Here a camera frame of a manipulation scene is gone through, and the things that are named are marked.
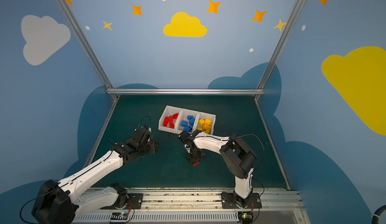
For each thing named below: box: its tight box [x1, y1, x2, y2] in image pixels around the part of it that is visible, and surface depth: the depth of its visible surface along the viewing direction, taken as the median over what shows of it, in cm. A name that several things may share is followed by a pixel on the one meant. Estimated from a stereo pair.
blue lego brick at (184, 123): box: [180, 120, 188, 128], surface depth 106 cm
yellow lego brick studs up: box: [203, 124, 212, 132], surface depth 103 cm
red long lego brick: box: [168, 115, 175, 129], surface depth 107 cm
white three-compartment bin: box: [158, 104, 217, 135], surface depth 105 cm
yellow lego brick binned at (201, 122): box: [198, 118, 206, 128], surface depth 104 cm
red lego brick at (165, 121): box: [162, 116, 169, 127], surface depth 106 cm
